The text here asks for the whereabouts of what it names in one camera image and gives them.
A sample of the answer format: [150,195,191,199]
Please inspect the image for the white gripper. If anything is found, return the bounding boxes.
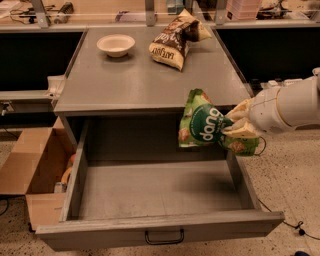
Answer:
[222,87,294,138]

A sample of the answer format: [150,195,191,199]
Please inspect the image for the green rice chip bag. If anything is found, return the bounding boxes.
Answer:
[178,89,259,156]

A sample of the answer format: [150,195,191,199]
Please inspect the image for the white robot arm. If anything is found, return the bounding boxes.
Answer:
[223,68,320,138]

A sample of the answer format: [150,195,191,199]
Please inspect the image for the brown and yellow chip bag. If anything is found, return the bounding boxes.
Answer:
[149,9,211,71]

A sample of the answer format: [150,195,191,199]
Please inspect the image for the open grey top drawer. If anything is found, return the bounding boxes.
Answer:
[36,116,284,251]

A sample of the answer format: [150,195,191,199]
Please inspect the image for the grey cabinet counter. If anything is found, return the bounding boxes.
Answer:
[53,25,256,141]

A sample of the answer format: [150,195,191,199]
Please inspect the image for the white power strip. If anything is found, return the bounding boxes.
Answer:
[267,78,302,88]

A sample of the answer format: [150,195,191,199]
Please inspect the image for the pink stacked container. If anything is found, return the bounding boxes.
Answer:
[226,0,262,20]

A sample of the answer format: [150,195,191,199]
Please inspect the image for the blue object on floor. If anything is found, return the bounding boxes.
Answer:
[294,251,310,256]

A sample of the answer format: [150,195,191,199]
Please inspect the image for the white bowl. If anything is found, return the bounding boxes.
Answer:
[97,34,135,58]

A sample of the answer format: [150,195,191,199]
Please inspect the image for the items inside cardboard box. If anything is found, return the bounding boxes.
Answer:
[54,154,76,193]

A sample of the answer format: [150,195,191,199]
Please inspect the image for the cardboard box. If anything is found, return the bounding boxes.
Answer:
[0,118,75,231]

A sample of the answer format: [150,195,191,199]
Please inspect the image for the black floor cable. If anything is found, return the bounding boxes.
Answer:
[258,199,320,241]

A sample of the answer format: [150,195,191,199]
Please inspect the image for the black drawer handle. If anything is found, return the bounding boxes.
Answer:
[144,229,185,246]

